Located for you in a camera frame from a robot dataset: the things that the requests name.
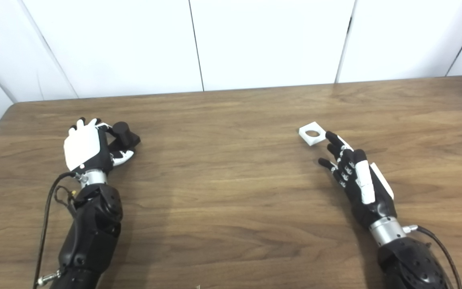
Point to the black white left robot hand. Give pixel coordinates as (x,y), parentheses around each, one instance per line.
(82,146)

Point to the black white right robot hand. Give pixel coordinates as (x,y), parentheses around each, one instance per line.
(365,188)

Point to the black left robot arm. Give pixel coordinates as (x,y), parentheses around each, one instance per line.
(92,228)

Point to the white square piece with hole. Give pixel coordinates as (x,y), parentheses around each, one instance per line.
(305,135)

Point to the black peg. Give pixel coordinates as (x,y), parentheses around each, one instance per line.
(126,134)

